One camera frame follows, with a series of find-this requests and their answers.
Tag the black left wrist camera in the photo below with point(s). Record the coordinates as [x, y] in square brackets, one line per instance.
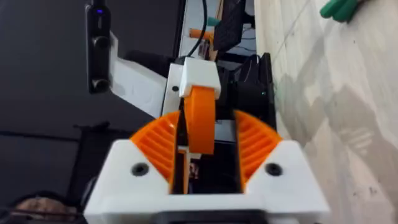
[98, 49]

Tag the green toy vegetable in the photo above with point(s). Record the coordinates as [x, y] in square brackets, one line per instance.
[339, 9]

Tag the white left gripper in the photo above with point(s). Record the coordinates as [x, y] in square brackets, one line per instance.
[140, 87]

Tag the orange plastic part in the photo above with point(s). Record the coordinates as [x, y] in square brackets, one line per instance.
[200, 34]

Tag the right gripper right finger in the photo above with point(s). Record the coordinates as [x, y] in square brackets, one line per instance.
[289, 183]

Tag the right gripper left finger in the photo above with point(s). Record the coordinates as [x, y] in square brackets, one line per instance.
[124, 177]

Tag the black mesh chair back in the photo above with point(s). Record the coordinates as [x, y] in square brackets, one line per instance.
[230, 25]

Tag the black stand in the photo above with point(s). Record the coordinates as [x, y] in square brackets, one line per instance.
[93, 161]

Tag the person's hand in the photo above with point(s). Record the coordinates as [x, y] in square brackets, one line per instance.
[43, 207]

